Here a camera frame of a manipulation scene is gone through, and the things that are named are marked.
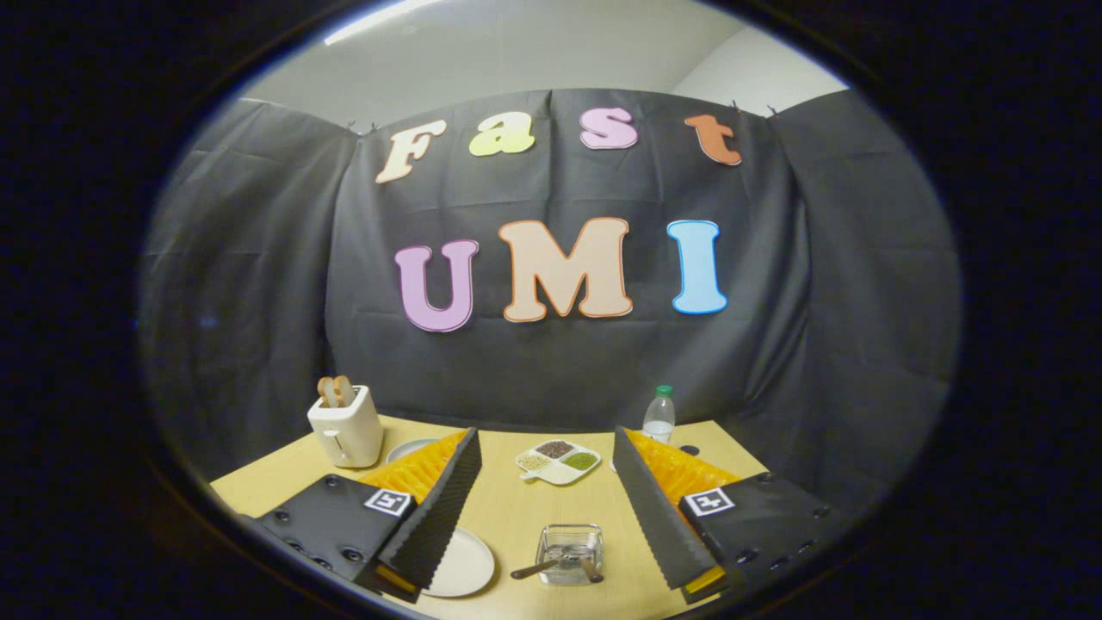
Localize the large white plate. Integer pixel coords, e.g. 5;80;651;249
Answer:
420;526;498;599

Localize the wooden handled metal spoon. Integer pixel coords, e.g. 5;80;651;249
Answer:
510;555;565;581

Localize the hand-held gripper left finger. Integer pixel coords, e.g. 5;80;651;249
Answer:
248;426;483;604

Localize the white divided condiment dish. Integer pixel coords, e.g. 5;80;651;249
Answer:
515;439;603;487

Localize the clear plastic water bottle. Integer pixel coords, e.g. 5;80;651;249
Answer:
641;384;678;446

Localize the metal wire basket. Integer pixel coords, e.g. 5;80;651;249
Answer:
535;523;606;588

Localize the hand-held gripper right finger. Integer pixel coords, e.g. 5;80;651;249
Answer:
611;425;862;605

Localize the cream toaster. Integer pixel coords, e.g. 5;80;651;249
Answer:
307;385;385;469

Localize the pale green food plate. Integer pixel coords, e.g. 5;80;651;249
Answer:
386;437;442;465

